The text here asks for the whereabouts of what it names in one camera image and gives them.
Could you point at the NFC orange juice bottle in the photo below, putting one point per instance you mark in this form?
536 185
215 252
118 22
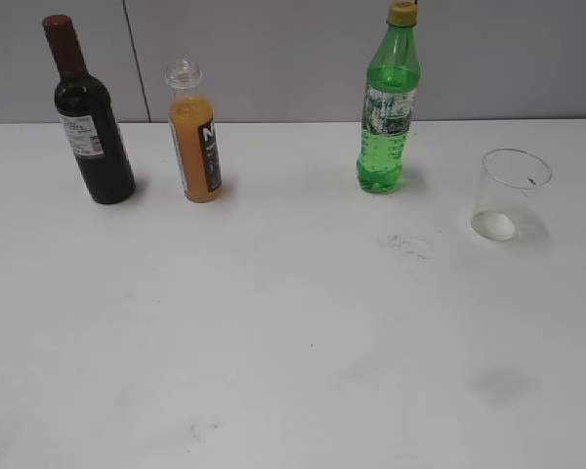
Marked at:
191 118

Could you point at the transparent plastic cup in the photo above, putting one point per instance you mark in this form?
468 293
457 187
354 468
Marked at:
509 182

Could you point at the green soda bottle yellow cap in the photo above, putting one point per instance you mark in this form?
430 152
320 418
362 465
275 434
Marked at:
392 80

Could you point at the dark red wine bottle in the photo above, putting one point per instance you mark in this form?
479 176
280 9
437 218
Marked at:
83 104

